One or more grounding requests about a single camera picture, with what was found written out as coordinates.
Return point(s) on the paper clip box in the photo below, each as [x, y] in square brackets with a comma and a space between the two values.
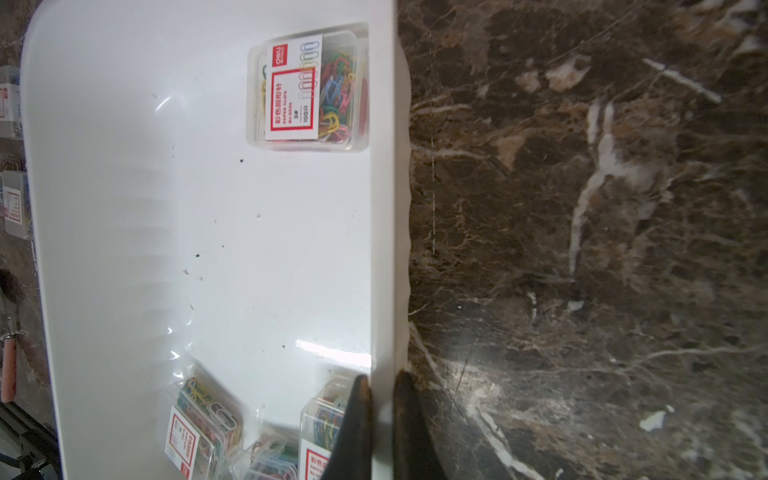
[16, 204]
[203, 428]
[271, 456]
[320, 423]
[310, 91]
[10, 107]

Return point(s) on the white plastic storage tray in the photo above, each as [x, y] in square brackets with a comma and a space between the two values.
[165, 239]

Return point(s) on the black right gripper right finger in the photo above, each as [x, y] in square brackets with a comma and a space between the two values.
[414, 453]

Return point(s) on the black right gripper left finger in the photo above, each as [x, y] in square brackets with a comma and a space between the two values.
[351, 457]

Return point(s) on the spoon with pink handle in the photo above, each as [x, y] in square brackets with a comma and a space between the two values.
[9, 361]

